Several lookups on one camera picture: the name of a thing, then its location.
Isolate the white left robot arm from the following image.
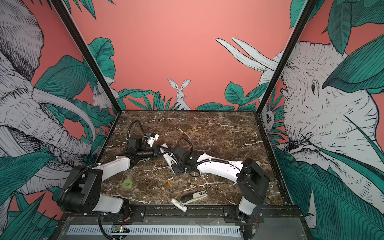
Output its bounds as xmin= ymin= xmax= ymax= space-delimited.
xmin=57 ymin=133 xmax=160 ymax=218

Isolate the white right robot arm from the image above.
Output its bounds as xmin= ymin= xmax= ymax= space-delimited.
xmin=163 ymin=145 xmax=270 ymax=222

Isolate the grey black remote control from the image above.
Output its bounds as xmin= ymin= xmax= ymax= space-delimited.
xmin=180 ymin=191 xmax=208 ymax=205

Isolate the small white remote control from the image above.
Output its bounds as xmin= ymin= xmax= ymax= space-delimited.
xmin=171 ymin=198 xmax=188 ymax=213

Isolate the green tape roll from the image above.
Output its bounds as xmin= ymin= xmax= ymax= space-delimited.
xmin=123 ymin=179 xmax=133 ymax=190

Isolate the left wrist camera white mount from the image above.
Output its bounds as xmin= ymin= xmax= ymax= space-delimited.
xmin=146 ymin=133 xmax=159 ymax=148

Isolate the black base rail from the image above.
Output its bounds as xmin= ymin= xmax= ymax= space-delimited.
xmin=119 ymin=203 xmax=259 ymax=224

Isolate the white perforated cable duct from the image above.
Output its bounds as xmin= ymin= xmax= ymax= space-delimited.
xmin=64 ymin=224 xmax=242 ymax=238

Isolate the black enclosure corner post left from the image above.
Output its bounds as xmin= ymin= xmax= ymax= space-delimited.
xmin=51 ymin=0 xmax=122 ymax=115

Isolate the black enclosure corner post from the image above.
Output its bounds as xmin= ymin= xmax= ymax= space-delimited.
xmin=51 ymin=0 xmax=122 ymax=115
xmin=255 ymin=0 xmax=318 ymax=115

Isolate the black enclosure corner post right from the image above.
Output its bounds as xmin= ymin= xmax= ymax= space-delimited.
xmin=255 ymin=0 xmax=318 ymax=115

